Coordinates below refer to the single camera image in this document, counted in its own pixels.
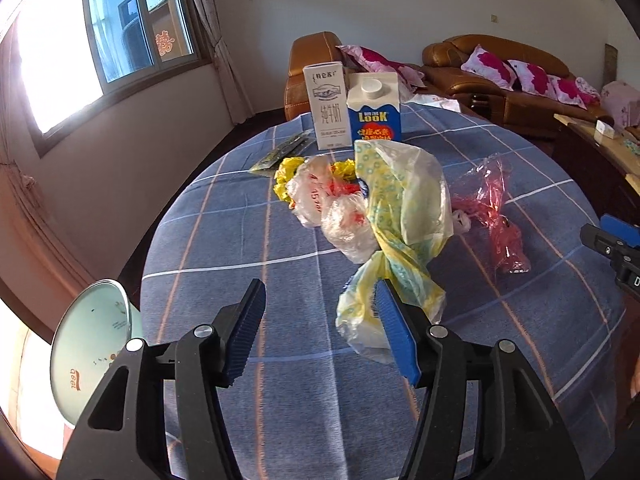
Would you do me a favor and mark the blue plaid tablecloth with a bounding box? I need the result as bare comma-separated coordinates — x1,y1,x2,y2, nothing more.
141,102,628,480

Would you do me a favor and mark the light green cartoon-print bin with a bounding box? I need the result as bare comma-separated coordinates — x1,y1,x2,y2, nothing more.
50,280,146,428

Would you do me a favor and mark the pink floral pillow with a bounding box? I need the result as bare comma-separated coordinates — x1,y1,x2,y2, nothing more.
547,75,601,108
336,44,426,93
507,59,563,98
461,44,518,92

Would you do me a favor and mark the orange leather armchair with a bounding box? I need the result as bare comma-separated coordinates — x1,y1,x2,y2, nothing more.
284,31,361,122

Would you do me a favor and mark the white red-print plastic bag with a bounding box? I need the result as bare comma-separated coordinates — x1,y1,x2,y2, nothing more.
291,155,361,228

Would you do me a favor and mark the sliding glass window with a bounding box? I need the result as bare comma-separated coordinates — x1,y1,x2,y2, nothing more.
20,0,211,148

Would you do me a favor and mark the pink floral cloth bundle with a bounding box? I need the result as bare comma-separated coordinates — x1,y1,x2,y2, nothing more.
600,81,640,128

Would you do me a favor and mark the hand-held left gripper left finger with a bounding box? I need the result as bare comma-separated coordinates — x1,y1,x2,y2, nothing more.
56,278,267,480

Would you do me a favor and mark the short pink curtain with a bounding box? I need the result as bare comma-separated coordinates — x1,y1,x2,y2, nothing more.
180,0,253,123

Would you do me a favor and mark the red plastic bag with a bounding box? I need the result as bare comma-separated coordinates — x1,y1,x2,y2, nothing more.
452,156,532,273

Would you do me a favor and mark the green snack packet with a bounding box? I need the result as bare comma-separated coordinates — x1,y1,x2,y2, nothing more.
248,130,313,176

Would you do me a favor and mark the brown leather sofa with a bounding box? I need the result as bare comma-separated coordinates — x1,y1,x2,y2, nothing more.
421,35,608,141

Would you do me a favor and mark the tall white milk carton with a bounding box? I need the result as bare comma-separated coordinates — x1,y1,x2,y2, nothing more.
303,61,349,151

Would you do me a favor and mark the long pink curtain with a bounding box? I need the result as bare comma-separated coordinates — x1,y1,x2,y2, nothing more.
0,150,96,286

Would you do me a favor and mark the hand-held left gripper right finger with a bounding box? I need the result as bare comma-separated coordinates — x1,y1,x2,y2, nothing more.
375,279,586,480

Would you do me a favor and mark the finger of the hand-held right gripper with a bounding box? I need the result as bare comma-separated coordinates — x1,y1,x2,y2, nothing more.
580,214,640,261

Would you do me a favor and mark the dark wooden cabinet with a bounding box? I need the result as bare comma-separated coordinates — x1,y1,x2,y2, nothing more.
554,112,640,241

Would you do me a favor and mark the yellow-green printed plastic bag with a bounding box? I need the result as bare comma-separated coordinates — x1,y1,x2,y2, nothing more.
335,140,453,366

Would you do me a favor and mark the white tissue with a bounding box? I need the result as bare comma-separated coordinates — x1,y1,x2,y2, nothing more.
412,92,461,113

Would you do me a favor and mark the yellow foil wrapper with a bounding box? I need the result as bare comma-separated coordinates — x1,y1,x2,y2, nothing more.
274,156,356,206

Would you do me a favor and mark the blue and white carton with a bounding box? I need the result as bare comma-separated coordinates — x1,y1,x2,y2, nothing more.
346,72,403,143

